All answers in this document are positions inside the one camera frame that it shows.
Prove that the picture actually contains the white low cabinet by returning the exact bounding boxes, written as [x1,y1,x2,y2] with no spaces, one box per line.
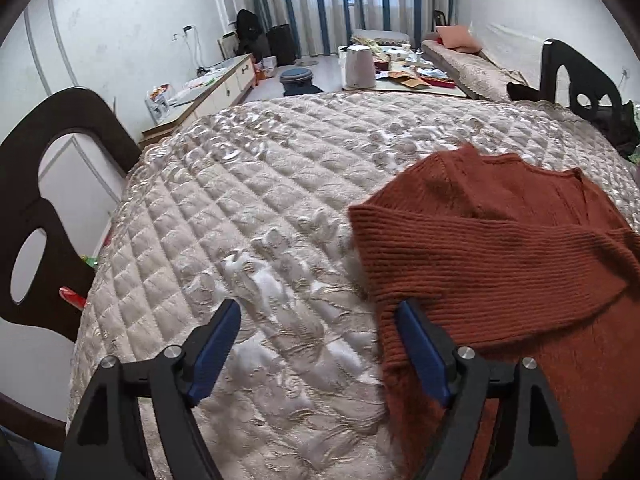
[142,53,257,143]

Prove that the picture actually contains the dark wooden chair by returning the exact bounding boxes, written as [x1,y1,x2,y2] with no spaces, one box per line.
[0,87,143,453]
[540,38,623,123]

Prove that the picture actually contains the blue and beige striped curtains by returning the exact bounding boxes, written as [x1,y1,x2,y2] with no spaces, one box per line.
[247,0,463,58]

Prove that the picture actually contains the cluttered coffee table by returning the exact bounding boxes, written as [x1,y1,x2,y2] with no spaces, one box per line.
[342,47,468,99]

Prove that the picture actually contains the beige quilted table cover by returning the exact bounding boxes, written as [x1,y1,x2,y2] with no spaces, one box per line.
[67,95,640,480]

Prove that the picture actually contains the black suitcase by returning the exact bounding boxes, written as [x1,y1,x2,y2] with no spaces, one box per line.
[266,24,299,66]

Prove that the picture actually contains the white electric kettle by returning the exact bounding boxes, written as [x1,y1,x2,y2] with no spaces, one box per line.
[342,44,377,90]

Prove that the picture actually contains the black bag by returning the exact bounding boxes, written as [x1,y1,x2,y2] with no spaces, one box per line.
[235,8,273,58]

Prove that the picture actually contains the rust knitted sweater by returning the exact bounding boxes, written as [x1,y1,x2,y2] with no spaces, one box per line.
[348,142,640,480]

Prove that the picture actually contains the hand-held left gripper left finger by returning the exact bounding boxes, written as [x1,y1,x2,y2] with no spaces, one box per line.
[55,298,242,480]

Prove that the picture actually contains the beige covered sofa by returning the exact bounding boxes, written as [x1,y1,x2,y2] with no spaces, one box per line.
[422,22,548,103]

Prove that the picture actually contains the pink cushion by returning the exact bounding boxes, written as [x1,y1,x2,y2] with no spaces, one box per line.
[436,25,482,53]

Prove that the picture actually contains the red plastic object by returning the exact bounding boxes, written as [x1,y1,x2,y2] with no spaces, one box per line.
[59,286,89,310]

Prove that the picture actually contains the clear plastic bag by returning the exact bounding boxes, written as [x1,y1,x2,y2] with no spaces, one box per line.
[145,84,176,123]

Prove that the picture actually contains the grey-blue round stool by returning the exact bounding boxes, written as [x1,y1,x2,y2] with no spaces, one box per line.
[279,67,323,97]

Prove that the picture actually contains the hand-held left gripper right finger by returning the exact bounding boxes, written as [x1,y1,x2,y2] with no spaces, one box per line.
[395,299,583,480]

